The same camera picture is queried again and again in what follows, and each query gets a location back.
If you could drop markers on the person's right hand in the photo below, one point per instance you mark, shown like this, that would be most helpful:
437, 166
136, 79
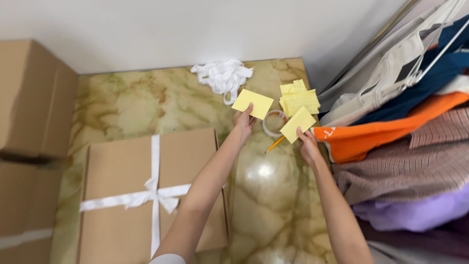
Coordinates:
308, 146

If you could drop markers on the person's left hand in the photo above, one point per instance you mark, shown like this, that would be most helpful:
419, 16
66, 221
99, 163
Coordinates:
243, 123

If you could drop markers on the yellow paper card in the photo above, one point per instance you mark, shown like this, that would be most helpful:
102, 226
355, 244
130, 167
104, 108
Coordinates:
252, 104
297, 124

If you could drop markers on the clear tape roll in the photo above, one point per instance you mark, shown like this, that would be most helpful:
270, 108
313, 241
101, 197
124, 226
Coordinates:
273, 124

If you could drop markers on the yellow pencil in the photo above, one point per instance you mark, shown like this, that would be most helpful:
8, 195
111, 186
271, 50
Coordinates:
274, 144

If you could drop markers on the pile of yellow paper cards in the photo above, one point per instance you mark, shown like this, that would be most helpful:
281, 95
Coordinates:
299, 98

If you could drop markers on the bundle of white ribbon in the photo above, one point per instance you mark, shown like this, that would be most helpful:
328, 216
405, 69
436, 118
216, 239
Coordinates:
221, 77

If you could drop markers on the cardboard box with white ribbon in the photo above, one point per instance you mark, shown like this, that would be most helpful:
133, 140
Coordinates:
183, 157

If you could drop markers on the heap of clothes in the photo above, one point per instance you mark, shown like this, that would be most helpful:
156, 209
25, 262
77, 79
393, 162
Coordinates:
406, 146

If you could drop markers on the white ribbon bow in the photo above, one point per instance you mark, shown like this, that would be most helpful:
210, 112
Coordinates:
155, 194

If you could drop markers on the metal clothes rack pole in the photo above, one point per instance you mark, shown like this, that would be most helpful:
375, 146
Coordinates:
373, 40

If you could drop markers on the white sleeve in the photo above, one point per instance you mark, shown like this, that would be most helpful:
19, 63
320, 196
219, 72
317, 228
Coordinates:
168, 259

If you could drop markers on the large plain cardboard box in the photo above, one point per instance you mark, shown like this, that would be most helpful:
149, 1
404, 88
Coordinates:
33, 99

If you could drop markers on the cardboard box with white tape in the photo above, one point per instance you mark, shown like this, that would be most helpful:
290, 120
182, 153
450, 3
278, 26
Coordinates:
25, 212

